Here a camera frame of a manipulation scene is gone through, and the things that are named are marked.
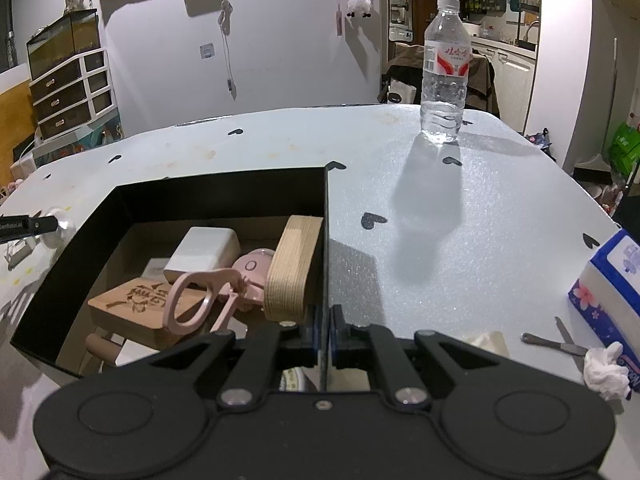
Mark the chair with brown jacket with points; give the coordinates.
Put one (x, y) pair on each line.
(480, 80)

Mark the crumpled white tissue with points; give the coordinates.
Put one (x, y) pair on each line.
(605, 372)

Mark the white power adapter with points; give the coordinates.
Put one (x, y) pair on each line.
(200, 255)

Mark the small metal scissors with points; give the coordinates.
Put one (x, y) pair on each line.
(542, 341)

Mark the white drawer cabinet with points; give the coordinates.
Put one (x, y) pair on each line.
(65, 95)

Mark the engraved wooden board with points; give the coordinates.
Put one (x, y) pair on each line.
(125, 320)

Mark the green plastic bag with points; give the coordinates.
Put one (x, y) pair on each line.
(625, 147)

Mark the beige crumpled paper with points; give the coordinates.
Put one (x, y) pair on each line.
(492, 342)

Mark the wooden panel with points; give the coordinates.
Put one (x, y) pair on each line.
(15, 125)

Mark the glass tank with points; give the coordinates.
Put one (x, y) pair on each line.
(60, 40)

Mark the white kitchen cabinet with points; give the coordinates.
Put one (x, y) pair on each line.
(510, 85)

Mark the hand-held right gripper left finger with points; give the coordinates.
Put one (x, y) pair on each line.
(316, 340)

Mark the white wall socket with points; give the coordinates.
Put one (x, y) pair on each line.
(207, 51)

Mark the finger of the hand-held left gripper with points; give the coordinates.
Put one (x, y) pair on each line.
(20, 227)

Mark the white plush sheep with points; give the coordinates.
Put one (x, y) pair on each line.
(359, 5)

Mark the curved light wooden block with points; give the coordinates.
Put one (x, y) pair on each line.
(290, 270)

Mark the white round tape measure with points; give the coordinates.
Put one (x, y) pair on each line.
(295, 380)

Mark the blue and white tissue box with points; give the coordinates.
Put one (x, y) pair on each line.
(610, 280)

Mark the black cardboard box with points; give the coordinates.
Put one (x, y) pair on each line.
(60, 290)

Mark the clear plastic water bottle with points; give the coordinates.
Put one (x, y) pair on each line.
(445, 85)

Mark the pink round gadget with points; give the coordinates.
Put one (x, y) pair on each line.
(252, 262)

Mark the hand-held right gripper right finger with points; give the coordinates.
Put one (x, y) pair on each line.
(337, 345)

